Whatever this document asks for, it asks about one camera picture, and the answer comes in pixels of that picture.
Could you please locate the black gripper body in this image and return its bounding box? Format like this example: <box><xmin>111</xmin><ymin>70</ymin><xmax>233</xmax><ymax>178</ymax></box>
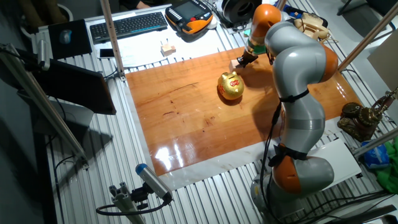
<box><xmin>241</xmin><ymin>49</ymin><xmax>259</xmax><ymax>65</ymax></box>

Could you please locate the pale wooden cube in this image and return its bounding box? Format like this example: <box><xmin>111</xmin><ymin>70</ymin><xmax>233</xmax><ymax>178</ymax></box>
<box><xmin>228</xmin><ymin>58</ymin><xmax>244</xmax><ymax>74</ymax></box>

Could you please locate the white round object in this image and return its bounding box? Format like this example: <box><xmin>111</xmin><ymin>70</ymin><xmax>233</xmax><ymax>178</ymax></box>
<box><xmin>206</xmin><ymin>14</ymin><xmax>218</xmax><ymax>30</ymax></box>

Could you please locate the golden piggy bank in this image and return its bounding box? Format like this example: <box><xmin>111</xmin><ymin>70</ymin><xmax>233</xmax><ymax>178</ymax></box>
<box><xmin>216</xmin><ymin>71</ymin><xmax>245</xmax><ymax>101</ymax></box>

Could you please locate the beige vintage telephone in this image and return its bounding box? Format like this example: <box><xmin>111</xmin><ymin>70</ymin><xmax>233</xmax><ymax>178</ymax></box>
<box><xmin>293</xmin><ymin>12</ymin><xmax>330</xmax><ymax>41</ymax></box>

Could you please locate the orange and black teach pendant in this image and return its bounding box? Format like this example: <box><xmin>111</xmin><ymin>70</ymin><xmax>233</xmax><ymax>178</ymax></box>
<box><xmin>164</xmin><ymin>0</ymin><xmax>215</xmax><ymax>35</ymax></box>

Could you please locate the small wooden block puzzle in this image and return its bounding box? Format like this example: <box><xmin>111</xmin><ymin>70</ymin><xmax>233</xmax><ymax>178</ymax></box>
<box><xmin>160</xmin><ymin>39</ymin><xmax>177</xmax><ymax>57</ymax></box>

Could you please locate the glossy wooden board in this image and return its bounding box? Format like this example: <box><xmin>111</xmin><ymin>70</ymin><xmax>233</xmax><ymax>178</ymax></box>
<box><xmin>125</xmin><ymin>46</ymin><xmax>363</xmax><ymax>177</ymax></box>

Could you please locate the white printed paper sheet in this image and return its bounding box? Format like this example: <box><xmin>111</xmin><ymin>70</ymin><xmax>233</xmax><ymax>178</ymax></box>
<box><xmin>117</xmin><ymin>27</ymin><xmax>226</xmax><ymax>68</ymax></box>

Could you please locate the black computer keyboard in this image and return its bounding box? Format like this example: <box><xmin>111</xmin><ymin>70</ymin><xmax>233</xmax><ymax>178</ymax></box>
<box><xmin>89</xmin><ymin>11</ymin><xmax>169</xmax><ymax>45</ymax></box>

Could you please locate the black office chair base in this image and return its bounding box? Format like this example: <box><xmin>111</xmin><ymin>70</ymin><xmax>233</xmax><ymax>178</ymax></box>
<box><xmin>336</xmin><ymin>0</ymin><xmax>398</xmax><ymax>19</ymax></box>

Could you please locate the black smartphone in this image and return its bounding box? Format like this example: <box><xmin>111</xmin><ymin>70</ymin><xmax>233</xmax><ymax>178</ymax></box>
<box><xmin>97</xmin><ymin>48</ymin><xmax>116</xmax><ymax>60</ymax></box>

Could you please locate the beige cardboard panel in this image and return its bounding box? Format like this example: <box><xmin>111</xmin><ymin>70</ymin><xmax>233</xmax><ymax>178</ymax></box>
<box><xmin>366</xmin><ymin>29</ymin><xmax>398</xmax><ymax>91</ymax></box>

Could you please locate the blue tissue packet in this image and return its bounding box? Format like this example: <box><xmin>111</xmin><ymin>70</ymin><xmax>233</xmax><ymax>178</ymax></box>
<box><xmin>361</xmin><ymin>140</ymin><xmax>391</xmax><ymax>170</ymax></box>

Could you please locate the black flat monitor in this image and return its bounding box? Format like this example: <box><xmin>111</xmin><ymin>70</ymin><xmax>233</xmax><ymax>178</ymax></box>
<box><xmin>30</xmin><ymin>58</ymin><xmax>118</xmax><ymax>116</ymax></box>

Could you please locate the black mouse pad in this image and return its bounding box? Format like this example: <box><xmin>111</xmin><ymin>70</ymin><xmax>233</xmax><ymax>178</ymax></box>
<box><xmin>48</xmin><ymin>19</ymin><xmax>93</xmax><ymax>60</ymax></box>

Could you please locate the grey computer mouse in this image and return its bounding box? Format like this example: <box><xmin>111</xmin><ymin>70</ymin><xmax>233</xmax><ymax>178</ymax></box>
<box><xmin>58</xmin><ymin>29</ymin><xmax>73</xmax><ymax>45</ymax></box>

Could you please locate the green cloth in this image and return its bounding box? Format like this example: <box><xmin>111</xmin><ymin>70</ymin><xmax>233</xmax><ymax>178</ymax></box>
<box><xmin>374</xmin><ymin>141</ymin><xmax>398</xmax><ymax>194</ymax></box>

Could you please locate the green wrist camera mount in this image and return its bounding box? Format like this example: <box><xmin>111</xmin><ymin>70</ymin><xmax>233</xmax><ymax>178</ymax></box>
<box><xmin>243</xmin><ymin>29</ymin><xmax>268</xmax><ymax>56</ymax></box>

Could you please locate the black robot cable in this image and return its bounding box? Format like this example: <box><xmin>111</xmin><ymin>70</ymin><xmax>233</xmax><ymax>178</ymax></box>
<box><xmin>259</xmin><ymin>102</ymin><xmax>284</xmax><ymax>224</ymax></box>

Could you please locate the upright aluminium frame post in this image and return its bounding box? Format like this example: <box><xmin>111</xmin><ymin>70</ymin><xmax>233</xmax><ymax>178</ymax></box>
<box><xmin>99</xmin><ymin>0</ymin><xmax>127</xmax><ymax>82</ymax></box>

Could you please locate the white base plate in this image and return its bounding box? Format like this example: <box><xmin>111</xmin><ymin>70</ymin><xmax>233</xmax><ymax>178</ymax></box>
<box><xmin>306</xmin><ymin>138</ymin><xmax>363</xmax><ymax>190</ymax></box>

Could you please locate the silver camera with blue cap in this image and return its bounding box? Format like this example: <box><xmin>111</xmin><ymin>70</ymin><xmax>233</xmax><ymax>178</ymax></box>
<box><xmin>135</xmin><ymin>163</ymin><xmax>174</xmax><ymax>203</ymax></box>

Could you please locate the grey aluminium profile mount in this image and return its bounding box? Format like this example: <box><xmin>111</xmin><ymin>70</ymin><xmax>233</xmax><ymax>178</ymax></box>
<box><xmin>108</xmin><ymin>182</ymin><xmax>147</xmax><ymax>224</ymax></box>

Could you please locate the black camera cable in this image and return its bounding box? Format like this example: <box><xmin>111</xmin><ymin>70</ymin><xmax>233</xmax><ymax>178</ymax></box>
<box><xmin>95</xmin><ymin>198</ymin><xmax>170</xmax><ymax>217</ymax></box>

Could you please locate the silver depth camera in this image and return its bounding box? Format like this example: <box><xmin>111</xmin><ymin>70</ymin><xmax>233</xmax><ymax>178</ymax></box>
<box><xmin>37</xmin><ymin>39</ymin><xmax>51</xmax><ymax>72</ymax></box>

